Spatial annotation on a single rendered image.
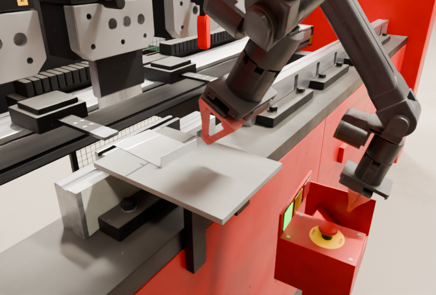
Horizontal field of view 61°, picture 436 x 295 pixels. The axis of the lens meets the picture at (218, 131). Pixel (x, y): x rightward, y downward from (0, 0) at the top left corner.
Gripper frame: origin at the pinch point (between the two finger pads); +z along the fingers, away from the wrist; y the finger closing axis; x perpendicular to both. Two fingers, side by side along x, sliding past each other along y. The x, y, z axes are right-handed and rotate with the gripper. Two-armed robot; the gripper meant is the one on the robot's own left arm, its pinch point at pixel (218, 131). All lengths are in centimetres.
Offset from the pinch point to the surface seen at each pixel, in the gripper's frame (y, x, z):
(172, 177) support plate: 6.0, -0.6, 8.2
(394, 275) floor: -104, 76, 81
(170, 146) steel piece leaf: -1.6, -6.6, 11.6
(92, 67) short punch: 5.8, -21.9, 3.0
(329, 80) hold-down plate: -90, -1, 22
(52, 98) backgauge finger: 0.8, -35.7, 24.6
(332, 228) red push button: -19.9, 25.7, 15.4
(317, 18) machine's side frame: -214, -47, 46
